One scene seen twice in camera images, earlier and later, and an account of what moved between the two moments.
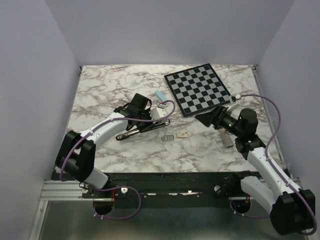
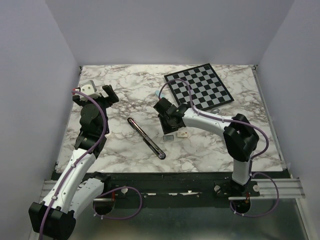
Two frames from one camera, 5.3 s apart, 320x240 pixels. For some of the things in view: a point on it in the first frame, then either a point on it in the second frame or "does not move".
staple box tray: (168, 138) does not move
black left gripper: (141, 128) to (113, 97)
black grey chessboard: (197, 89) does not move
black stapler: (155, 125) to (146, 138)
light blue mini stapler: (160, 96) does not move
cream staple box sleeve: (182, 134) does not move
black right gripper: (207, 118) to (167, 130)
